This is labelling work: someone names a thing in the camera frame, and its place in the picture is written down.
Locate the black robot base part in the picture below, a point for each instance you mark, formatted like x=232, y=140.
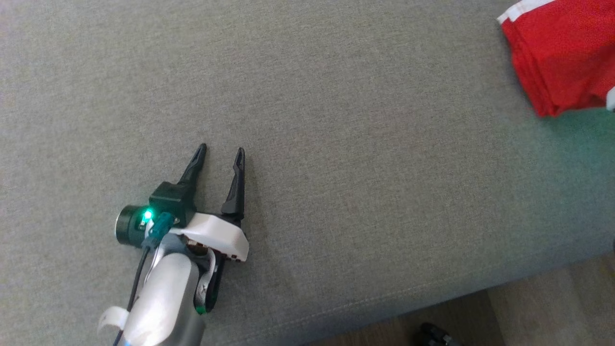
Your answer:
x=435, y=336

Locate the grey sofa seat cushion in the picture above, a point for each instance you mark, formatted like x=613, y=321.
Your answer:
x=336, y=144

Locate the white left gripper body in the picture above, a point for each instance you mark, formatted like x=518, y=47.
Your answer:
x=221, y=235

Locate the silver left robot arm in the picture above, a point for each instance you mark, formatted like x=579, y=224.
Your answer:
x=163, y=298

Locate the red shorts white band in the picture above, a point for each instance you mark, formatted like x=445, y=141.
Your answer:
x=562, y=53

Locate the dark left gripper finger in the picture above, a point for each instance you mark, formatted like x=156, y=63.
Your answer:
x=236, y=192
x=194, y=166

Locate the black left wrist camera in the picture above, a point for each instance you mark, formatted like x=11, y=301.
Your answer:
x=168, y=199

